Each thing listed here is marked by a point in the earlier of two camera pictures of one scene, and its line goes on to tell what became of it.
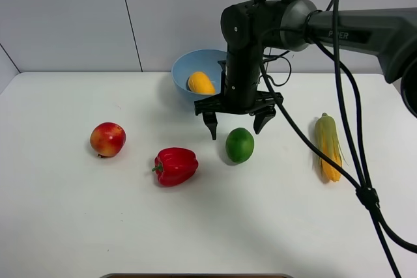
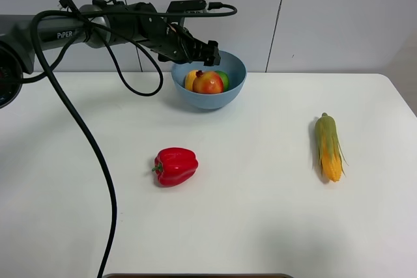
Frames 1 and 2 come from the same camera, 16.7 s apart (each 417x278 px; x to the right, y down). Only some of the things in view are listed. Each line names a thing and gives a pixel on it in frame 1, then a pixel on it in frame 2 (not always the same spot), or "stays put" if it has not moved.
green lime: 240,145 → 225,79
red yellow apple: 107,139 → 207,83
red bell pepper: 175,166 stays put
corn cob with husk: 327,136 stays put
